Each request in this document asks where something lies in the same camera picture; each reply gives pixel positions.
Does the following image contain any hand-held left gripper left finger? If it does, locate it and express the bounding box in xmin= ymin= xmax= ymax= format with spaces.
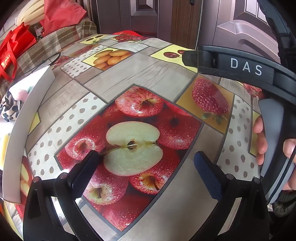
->
xmin=23 ymin=150 xmax=102 ymax=241

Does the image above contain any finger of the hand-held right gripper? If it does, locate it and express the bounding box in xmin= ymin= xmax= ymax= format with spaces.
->
xmin=181 ymin=50 xmax=200 ymax=69

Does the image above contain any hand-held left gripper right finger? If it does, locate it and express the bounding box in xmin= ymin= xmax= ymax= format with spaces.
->
xmin=194 ymin=151 xmax=270 ymax=241

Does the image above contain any white foam tray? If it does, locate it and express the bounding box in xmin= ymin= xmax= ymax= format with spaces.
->
xmin=2 ymin=66 xmax=56 ymax=204

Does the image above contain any yellow green sponge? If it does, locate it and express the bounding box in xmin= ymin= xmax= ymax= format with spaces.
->
xmin=0 ymin=134 xmax=11 ymax=167

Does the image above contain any leopard print scrunchie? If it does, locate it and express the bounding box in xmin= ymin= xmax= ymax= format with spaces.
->
xmin=0 ymin=90 xmax=22 ymax=122

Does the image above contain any pink plush toy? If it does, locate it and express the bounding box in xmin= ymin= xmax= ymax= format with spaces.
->
xmin=15 ymin=89 xmax=29 ymax=101

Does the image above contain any person's right forearm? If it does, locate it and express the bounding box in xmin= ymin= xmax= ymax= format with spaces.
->
xmin=272 ymin=191 xmax=296 ymax=219

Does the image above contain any person's right hand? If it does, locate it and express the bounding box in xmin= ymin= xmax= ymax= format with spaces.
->
xmin=253 ymin=115 xmax=296 ymax=193

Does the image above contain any brown panel door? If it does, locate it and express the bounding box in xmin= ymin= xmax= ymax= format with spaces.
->
xmin=90 ymin=0 xmax=178 ymax=37
xmin=196 ymin=0 xmax=285 ymax=63

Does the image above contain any fruit print tablecloth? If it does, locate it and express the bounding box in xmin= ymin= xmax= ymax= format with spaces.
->
xmin=2 ymin=30 xmax=273 ymax=241

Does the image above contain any red cloth bag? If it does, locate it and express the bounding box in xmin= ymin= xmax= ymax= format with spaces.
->
xmin=39 ymin=0 xmax=87 ymax=35

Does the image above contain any plaid cloth cover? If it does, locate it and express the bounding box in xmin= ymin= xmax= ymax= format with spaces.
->
xmin=0 ymin=17 xmax=97 ymax=98

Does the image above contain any red tote bag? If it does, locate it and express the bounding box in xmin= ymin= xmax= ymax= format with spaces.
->
xmin=0 ymin=22 xmax=37 ymax=81

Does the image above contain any cream foam roll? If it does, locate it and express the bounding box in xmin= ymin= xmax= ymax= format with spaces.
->
xmin=15 ymin=0 xmax=50 ymax=26

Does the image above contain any black cable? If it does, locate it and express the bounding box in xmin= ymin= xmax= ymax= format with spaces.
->
xmin=23 ymin=52 xmax=62 ymax=77

